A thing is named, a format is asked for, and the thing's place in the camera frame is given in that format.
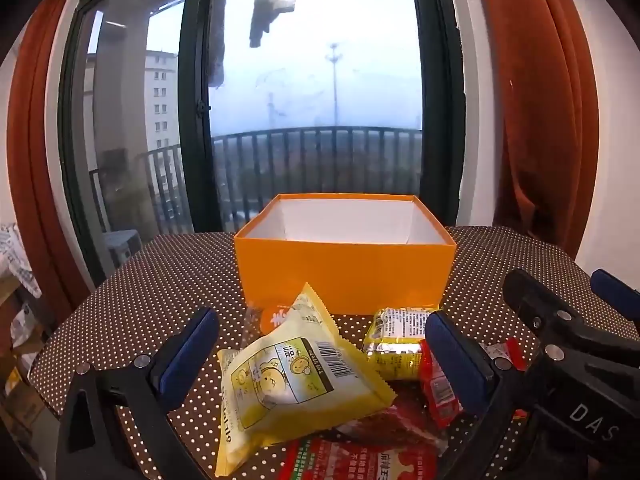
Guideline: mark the pale apartment building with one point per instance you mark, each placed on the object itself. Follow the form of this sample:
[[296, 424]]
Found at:
[[160, 90]]

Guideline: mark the hanging grey garment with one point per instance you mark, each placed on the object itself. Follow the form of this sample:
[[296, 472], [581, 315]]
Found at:
[[218, 60]]

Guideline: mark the orange cardboard box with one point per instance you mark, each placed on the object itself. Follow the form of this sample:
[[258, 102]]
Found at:
[[340, 275]]

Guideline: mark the large red snack packet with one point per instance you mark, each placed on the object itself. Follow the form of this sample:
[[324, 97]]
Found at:
[[360, 465]]

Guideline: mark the rust orange curtain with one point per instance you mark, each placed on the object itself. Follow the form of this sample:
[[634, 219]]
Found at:
[[35, 135], [540, 110]]

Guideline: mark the hanging dark garment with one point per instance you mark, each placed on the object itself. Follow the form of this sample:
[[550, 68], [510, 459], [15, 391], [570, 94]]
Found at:
[[260, 20]]

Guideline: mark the cardboard boxes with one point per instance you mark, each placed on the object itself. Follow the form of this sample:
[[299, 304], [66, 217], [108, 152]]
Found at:
[[20, 400]]

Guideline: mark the black balcony railing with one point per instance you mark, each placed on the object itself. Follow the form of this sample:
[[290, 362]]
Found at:
[[320, 131]]

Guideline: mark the white printed bag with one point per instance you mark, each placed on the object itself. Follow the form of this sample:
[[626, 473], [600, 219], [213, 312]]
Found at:
[[17, 260]]

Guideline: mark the grey plastic stool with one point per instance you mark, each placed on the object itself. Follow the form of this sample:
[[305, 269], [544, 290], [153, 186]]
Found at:
[[122, 241]]

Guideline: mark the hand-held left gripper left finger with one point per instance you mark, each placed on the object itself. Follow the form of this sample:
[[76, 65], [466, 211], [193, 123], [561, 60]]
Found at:
[[190, 360]]

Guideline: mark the orange snack packet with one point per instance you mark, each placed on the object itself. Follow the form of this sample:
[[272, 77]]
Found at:
[[272, 319]]

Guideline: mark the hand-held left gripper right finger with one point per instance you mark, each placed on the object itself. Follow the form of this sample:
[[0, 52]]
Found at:
[[457, 365]]

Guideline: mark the dark green window frame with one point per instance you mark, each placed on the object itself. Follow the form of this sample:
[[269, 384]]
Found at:
[[192, 110]]

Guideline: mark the small red snack packet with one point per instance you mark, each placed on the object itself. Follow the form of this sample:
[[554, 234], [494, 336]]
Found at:
[[440, 395]]

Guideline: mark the small yellow labelled snack packet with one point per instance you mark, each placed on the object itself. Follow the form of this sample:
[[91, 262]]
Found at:
[[395, 330]]

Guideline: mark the large yellow snack packet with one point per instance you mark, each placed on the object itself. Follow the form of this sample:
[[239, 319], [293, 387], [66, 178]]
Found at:
[[280, 385]]

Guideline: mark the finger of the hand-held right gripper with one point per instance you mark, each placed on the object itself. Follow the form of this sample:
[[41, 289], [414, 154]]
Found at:
[[532, 300], [612, 290]]

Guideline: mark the brown dotted tablecloth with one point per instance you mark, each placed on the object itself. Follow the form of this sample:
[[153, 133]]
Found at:
[[150, 280]]

